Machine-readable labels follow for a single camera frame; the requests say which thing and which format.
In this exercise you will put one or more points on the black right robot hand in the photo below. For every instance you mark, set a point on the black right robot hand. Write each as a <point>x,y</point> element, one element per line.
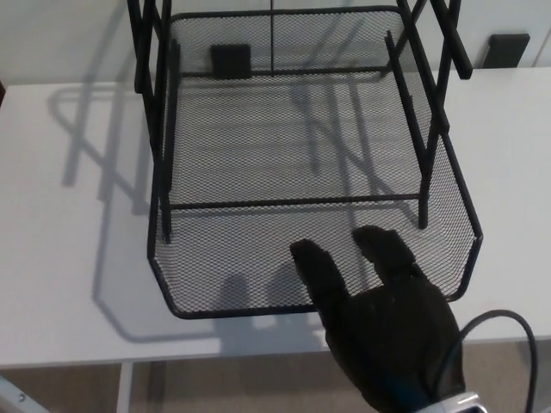
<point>387,335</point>

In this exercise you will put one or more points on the black mesh file tray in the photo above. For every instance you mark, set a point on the black mesh file tray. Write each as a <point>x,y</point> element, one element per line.
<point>241,266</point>

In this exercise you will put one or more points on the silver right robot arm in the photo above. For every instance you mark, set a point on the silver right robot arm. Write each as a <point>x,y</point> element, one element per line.
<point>456,404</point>

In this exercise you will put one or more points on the small black square box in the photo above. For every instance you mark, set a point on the small black square box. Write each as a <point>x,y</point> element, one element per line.
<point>230,61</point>

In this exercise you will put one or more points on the white left desk leg frame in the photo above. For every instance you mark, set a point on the white left desk leg frame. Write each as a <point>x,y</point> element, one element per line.
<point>125,387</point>

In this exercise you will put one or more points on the black rectangular wall fixture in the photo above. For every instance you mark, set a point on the black rectangular wall fixture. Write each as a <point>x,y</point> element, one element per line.
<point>506,51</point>

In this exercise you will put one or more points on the black metal tray rack frame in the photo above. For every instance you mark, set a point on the black metal tray rack frame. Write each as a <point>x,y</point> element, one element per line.
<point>151,86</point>

